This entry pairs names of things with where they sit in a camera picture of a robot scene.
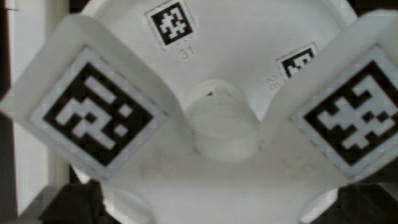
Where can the white round table top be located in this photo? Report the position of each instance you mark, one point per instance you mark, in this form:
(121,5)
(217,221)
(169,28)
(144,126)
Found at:
(238,40)

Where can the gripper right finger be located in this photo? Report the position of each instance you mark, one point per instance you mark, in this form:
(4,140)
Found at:
(363,206)

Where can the white cross-shaped table base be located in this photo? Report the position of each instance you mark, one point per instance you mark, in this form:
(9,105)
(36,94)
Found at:
(96,107)

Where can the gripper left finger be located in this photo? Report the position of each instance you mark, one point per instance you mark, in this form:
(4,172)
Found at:
(68,205)

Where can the white cylindrical table leg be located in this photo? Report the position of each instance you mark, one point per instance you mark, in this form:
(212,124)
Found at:
(224,122)

